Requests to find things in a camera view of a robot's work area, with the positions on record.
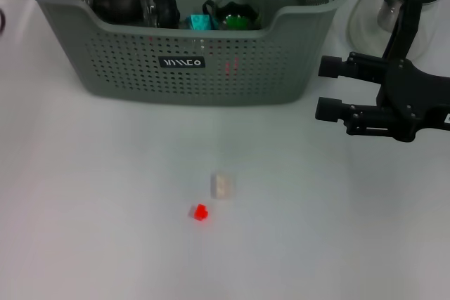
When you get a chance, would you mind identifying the glass pitcher black handle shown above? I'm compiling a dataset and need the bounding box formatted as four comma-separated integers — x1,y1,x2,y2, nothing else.
346,0,448,64

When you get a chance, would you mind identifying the teal square plate brick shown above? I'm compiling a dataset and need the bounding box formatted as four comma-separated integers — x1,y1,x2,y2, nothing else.
189,14,214,31

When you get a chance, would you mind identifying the green building brick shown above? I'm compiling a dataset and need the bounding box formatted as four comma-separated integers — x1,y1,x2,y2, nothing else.
224,13,250,30

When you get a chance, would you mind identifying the translucent white building brick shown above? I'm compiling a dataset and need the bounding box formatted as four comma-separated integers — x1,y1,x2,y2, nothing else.
210,172,236,201

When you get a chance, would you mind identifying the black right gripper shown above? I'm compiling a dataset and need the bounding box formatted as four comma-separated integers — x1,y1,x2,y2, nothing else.
314,51,450,143

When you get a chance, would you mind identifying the small red building brick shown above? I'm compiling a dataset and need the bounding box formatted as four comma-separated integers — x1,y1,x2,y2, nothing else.
188,203,209,221

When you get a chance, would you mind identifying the grey perforated storage bin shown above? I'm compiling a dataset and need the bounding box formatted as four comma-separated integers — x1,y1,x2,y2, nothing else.
26,0,352,106

